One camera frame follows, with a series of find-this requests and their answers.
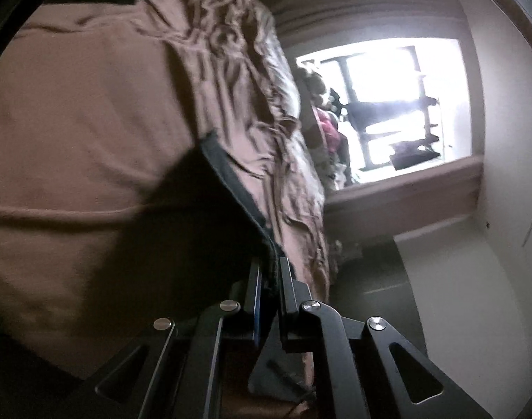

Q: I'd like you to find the window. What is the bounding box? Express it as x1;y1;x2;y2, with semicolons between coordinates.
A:
296;37;474;188

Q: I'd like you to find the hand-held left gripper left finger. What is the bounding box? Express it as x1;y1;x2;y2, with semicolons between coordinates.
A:
52;262;262;419

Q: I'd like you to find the beige curtain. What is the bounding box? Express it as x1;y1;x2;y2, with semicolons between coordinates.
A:
255;0;469;46
326;154;486;230

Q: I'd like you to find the black t-shirt with white print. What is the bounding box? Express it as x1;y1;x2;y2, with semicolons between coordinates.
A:
113;140;290;297

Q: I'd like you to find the bed with brown sheet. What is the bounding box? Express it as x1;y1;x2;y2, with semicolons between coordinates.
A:
0;0;338;382

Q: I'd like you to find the dark plush toy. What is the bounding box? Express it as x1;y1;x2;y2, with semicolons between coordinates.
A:
329;88;350;111

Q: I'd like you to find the short dark hanging garment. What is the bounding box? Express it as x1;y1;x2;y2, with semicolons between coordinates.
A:
389;140;440;169

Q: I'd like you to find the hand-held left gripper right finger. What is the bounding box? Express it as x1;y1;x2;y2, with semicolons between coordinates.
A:
279;258;494;419

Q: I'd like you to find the beige teddy bear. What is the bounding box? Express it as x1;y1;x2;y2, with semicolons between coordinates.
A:
298;65;328;97

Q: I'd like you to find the pink cloth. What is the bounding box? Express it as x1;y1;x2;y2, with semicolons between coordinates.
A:
315;108;344;146

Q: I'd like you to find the dark hanging coat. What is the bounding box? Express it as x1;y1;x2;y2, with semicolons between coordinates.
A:
343;100;398;128

